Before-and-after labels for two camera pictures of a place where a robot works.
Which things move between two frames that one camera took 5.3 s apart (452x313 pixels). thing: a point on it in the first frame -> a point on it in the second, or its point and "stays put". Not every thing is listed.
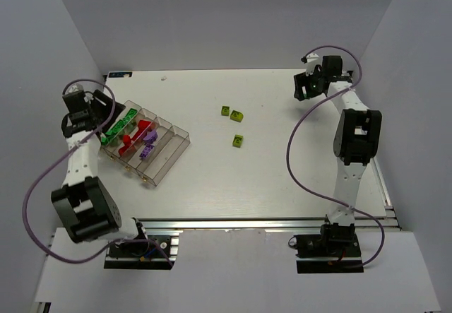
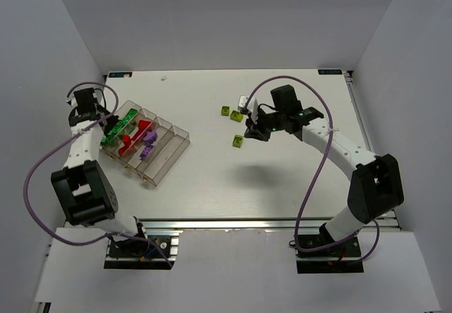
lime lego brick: (236, 116) stays put
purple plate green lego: (150, 137) stays put
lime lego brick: (237, 140) stays put
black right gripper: (302, 86) -> (257, 126)
